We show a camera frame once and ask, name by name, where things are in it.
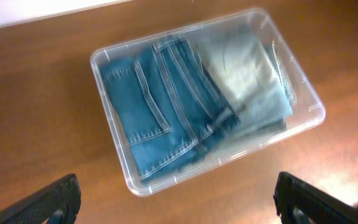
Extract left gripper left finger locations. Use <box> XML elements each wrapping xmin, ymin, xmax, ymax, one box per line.
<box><xmin>0</xmin><ymin>174</ymin><xmax>81</xmax><ymax>224</ymax></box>

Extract clear plastic storage bin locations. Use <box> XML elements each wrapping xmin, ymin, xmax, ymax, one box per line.
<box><xmin>90</xmin><ymin>8</ymin><xmax>326</xmax><ymax>197</ymax></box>

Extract dark blue jeans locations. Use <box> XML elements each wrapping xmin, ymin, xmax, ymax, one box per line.
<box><xmin>100</xmin><ymin>36</ymin><xmax>239</xmax><ymax>182</ymax></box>

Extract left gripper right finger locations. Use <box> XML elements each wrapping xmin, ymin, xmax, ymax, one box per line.
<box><xmin>273</xmin><ymin>172</ymin><xmax>358</xmax><ymax>224</ymax></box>

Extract light grey jeans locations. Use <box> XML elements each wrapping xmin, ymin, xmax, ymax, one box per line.
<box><xmin>190</xmin><ymin>25</ymin><xmax>292</xmax><ymax>136</ymax></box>

